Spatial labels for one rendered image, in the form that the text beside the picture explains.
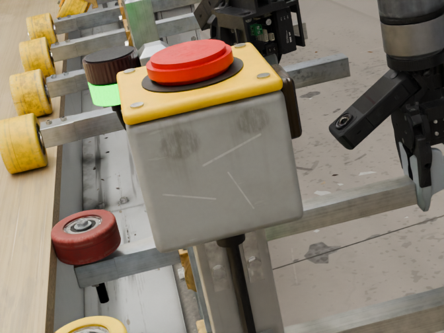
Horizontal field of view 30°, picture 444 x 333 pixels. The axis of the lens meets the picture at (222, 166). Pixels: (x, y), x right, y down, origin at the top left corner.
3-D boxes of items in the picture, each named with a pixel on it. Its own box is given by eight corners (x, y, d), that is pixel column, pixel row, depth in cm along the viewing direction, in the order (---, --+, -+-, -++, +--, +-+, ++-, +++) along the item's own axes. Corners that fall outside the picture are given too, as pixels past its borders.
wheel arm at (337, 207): (408, 200, 108) (405, 170, 106) (418, 211, 105) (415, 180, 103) (80, 281, 105) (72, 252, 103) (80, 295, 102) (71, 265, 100)
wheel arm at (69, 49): (273, 8, 173) (270, -9, 171) (277, 12, 169) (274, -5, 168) (37, 62, 169) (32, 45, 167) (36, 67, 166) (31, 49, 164)
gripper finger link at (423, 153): (437, 189, 101) (429, 123, 97) (424, 193, 101) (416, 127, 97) (421, 175, 105) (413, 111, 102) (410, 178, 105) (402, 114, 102)
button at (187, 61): (229, 65, 40) (222, 32, 40) (244, 88, 37) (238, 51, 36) (149, 84, 40) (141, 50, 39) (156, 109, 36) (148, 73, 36)
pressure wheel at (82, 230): (133, 277, 108) (112, 199, 104) (137, 309, 101) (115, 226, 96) (73, 292, 108) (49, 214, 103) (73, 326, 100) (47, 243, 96)
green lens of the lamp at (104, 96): (144, 82, 94) (140, 63, 93) (148, 97, 88) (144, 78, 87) (92, 94, 93) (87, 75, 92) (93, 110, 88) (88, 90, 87)
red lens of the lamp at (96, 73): (139, 61, 93) (135, 42, 92) (143, 75, 87) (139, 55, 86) (86, 73, 92) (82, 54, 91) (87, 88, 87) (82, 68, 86)
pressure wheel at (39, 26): (55, 41, 186) (60, 51, 193) (47, 7, 187) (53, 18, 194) (29, 47, 185) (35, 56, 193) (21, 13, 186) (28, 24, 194)
